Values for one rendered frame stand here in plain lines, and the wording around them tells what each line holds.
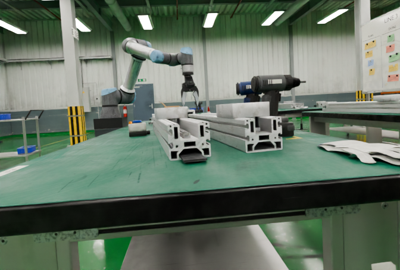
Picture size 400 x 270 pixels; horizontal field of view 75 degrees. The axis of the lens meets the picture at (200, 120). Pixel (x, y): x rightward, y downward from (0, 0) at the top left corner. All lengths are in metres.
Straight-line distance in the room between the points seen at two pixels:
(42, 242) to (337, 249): 0.54
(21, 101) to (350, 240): 14.16
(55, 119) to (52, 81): 1.73
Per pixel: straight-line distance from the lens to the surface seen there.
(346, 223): 0.61
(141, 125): 1.25
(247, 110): 0.73
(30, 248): 0.59
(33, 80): 14.13
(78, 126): 7.82
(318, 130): 3.04
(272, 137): 0.69
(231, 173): 0.48
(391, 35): 4.19
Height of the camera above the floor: 0.90
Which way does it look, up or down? 3 degrees down
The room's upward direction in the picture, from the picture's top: 3 degrees counter-clockwise
